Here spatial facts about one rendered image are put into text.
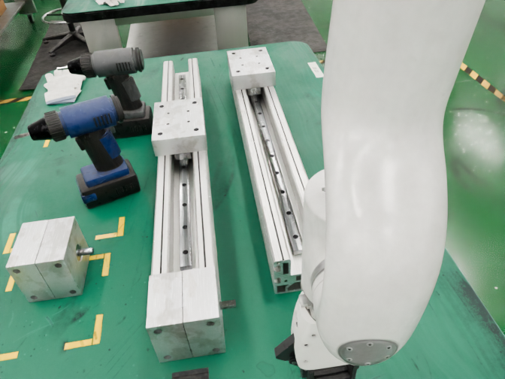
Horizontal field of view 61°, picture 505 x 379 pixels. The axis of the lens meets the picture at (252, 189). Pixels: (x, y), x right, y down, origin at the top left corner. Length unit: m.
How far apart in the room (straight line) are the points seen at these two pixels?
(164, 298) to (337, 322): 0.35
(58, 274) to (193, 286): 0.24
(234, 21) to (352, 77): 2.02
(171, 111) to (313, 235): 0.65
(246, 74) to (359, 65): 0.84
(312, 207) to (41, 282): 0.54
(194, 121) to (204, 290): 0.42
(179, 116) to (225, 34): 1.39
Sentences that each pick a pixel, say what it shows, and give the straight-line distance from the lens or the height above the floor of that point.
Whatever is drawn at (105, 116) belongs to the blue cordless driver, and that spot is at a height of 0.98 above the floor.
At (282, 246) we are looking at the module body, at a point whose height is 0.86.
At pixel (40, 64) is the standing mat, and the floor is 0.02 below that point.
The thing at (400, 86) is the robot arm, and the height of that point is 1.25.
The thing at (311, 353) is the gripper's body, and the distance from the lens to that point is 0.53.
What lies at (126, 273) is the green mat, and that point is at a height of 0.78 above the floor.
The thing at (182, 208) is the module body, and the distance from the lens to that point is 0.81.
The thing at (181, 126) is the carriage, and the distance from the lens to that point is 0.92.
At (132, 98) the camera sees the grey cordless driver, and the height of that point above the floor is 0.88.
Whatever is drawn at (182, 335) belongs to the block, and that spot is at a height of 0.84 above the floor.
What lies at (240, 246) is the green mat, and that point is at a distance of 0.81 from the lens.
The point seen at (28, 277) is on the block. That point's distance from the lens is 0.79.
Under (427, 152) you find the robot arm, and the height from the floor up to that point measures 1.21.
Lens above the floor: 1.38
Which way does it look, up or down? 41 degrees down
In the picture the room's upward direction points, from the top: 4 degrees counter-clockwise
